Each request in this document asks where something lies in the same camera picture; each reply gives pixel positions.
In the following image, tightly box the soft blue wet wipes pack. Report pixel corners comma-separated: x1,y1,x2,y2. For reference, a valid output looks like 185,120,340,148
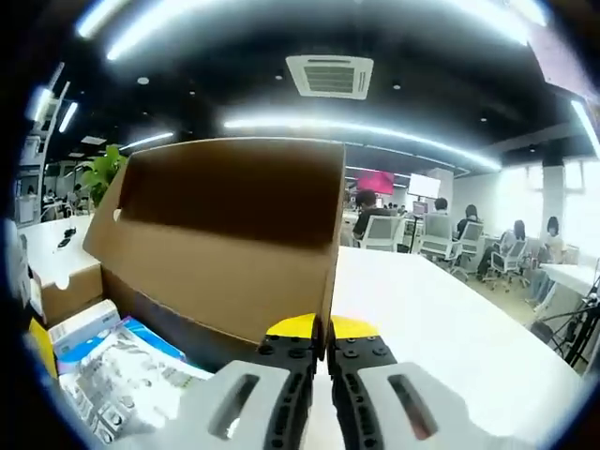
59,335,216,445

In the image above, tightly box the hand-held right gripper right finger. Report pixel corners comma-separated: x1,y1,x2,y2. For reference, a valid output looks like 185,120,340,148
327,316,494,450

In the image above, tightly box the small black table object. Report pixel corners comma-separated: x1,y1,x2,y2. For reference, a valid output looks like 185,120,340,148
55,226,79,249

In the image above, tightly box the magenta display screen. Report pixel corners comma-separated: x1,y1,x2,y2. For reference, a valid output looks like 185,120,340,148
358,171,396,194

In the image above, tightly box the black tripod stand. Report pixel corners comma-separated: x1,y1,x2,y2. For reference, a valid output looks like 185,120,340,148
529,299,600,371

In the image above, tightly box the pale pink screen on stand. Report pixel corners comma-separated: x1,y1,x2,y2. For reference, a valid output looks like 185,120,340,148
406,172,442,198

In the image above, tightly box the white storage shelf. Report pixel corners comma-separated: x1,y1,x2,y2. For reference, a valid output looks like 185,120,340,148
16,63,71,226

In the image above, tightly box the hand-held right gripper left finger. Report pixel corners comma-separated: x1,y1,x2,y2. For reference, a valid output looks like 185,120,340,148
180,312,321,450

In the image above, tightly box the curved ceiling light strip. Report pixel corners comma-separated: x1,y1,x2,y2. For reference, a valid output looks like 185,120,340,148
222,116,503,173

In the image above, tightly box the green plant in white pot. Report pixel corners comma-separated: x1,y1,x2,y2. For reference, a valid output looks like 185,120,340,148
82,144,130,207

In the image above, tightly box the white carton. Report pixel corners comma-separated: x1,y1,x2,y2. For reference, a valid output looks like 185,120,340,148
48,298,124,348

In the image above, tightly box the brown cardboard shoe box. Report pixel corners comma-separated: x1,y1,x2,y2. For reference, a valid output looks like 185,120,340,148
39,137,348,376

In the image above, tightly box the ceiling air conditioner vent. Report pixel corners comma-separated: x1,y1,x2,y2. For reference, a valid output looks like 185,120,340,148
285,54,375,100

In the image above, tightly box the row of white office chairs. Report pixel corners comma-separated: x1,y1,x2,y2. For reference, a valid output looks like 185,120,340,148
360,213,540,292

